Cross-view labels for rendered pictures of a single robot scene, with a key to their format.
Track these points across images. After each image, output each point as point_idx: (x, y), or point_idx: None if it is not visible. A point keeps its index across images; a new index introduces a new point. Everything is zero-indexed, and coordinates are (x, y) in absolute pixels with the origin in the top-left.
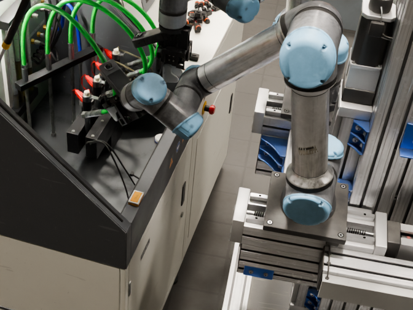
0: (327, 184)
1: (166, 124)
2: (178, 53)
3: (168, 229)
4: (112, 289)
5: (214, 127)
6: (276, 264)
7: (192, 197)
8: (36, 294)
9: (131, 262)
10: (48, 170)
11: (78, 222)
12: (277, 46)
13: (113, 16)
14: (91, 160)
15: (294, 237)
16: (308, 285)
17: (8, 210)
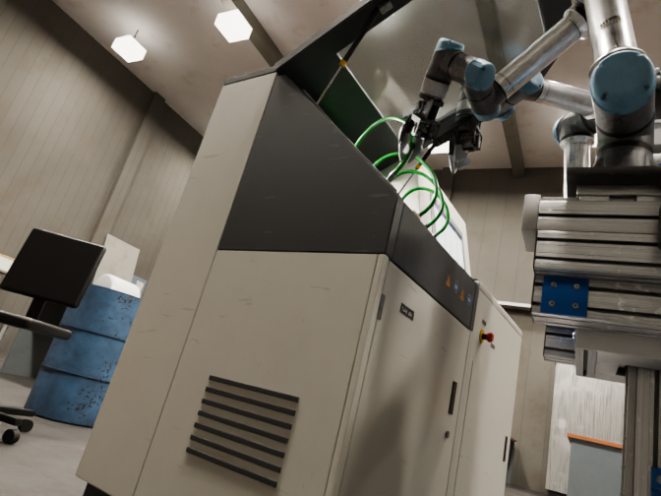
0: (643, 52)
1: (460, 65)
2: (470, 125)
3: (431, 394)
4: (360, 294)
5: (489, 419)
6: (591, 256)
7: (459, 452)
8: (263, 339)
9: (391, 269)
10: (338, 148)
11: (348, 200)
12: (565, 22)
13: (416, 156)
14: None
15: (611, 204)
16: (648, 324)
17: (283, 212)
